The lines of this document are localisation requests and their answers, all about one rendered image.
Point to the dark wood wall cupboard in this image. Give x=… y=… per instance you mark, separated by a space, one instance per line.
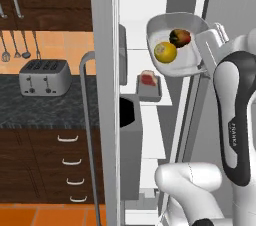
x=53 y=0

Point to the grey freezer door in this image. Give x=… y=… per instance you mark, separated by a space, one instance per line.
x=105 y=103

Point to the grey freezer cabinet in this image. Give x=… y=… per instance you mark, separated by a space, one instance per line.
x=230 y=0

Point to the white vegetable container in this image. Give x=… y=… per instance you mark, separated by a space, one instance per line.
x=190 y=63

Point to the small grey door bin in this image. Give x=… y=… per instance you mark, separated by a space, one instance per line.
x=123 y=56

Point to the dark wood base cupboard door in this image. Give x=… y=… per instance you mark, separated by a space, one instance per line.
x=15 y=166

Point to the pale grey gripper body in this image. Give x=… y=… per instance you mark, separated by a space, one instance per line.
x=208 y=50

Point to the dark wood drawer front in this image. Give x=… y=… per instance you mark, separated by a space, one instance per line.
x=53 y=197
x=46 y=161
x=43 y=140
x=50 y=181

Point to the hanging metal ladle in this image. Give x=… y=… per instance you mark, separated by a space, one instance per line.
x=25 y=54

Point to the yellow lemon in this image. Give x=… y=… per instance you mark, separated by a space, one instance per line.
x=165 y=52

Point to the hanging metal whisk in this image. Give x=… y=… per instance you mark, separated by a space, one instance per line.
x=4 y=56

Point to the red steak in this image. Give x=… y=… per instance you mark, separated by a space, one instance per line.
x=148 y=79

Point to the silver four-slot toaster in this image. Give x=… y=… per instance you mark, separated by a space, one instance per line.
x=45 y=78

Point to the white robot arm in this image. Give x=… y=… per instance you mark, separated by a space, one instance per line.
x=233 y=110

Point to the hanging metal spoon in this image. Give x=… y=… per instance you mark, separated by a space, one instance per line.
x=16 y=54

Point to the red green bell pepper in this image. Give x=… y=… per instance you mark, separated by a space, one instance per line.
x=180 y=37

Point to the grey meat container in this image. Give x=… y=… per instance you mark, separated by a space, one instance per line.
x=150 y=92

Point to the large grey door bin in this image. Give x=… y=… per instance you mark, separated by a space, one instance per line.
x=131 y=156

